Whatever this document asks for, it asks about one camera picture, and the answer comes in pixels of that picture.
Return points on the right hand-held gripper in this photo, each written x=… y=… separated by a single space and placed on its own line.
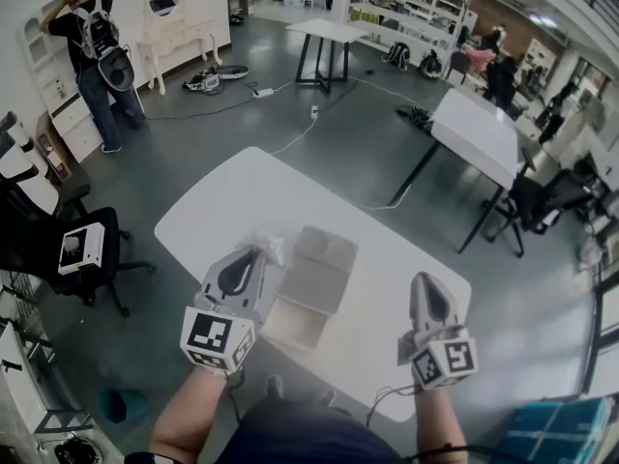
x=450 y=358

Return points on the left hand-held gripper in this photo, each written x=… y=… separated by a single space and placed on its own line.
x=213 y=334

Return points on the white item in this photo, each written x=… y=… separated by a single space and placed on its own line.
x=276 y=249

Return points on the brown cardboard box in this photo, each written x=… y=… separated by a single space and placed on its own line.
x=314 y=278

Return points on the person's right forearm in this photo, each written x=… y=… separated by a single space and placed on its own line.
x=442 y=414

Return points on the person's left forearm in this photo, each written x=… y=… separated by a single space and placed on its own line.
x=186 y=414

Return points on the white box device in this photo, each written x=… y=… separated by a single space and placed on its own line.
x=82 y=248

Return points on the teal waste bin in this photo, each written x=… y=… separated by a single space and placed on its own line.
x=121 y=404

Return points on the teal storage boxes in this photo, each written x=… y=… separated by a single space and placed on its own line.
x=556 y=433

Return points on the person's dark blue torso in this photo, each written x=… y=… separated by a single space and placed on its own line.
x=304 y=435

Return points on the black round device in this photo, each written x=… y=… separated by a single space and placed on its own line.
x=77 y=451

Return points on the black mesh office chair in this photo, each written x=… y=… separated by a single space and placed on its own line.
x=541 y=201

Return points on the white metal rack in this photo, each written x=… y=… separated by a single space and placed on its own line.
x=24 y=380

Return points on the white table with black legs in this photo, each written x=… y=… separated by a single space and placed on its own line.
x=476 y=133
x=326 y=31

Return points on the small brown shelf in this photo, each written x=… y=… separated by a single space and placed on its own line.
x=53 y=153

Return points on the small white power strip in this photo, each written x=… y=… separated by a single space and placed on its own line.
x=314 y=111

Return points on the white cabinet with shelves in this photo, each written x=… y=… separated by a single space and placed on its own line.
x=72 y=124

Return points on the grey equipment on floor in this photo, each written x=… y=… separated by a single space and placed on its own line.
x=210 y=81

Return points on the white and black office chair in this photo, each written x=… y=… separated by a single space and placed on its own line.
x=21 y=162

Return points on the white vanity table with mirror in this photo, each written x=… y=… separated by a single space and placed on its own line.
x=174 y=37

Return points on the black and white backpack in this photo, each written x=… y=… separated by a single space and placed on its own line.
x=397 y=55

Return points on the white storage shelving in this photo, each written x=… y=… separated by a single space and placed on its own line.
x=411 y=8

